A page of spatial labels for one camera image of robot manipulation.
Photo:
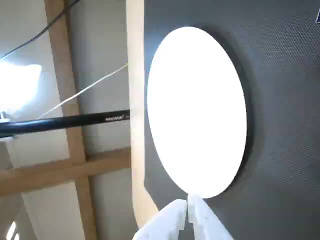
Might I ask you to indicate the white round dish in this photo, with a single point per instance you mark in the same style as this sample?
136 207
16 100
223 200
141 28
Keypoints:
195 112

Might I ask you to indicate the colourful small juice box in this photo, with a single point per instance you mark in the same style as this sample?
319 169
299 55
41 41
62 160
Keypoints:
318 16

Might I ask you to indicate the dark grey mat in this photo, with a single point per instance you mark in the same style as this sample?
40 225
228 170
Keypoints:
275 125

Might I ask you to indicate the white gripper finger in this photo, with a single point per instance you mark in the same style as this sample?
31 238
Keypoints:
205 222
165 222

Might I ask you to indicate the black tripod pole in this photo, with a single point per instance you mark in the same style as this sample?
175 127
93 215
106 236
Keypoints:
75 121

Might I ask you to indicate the light wooden frame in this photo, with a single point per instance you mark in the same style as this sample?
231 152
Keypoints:
75 165

